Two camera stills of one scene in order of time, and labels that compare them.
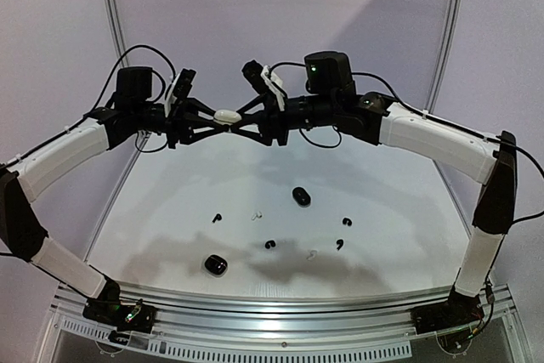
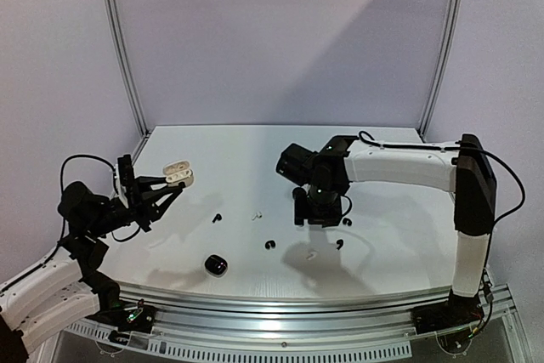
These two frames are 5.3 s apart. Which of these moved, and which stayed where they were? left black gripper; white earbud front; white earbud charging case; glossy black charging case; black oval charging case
Moved: white earbud charging case; left black gripper
Stayed: white earbud front; glossy black charging case; black oval charging case
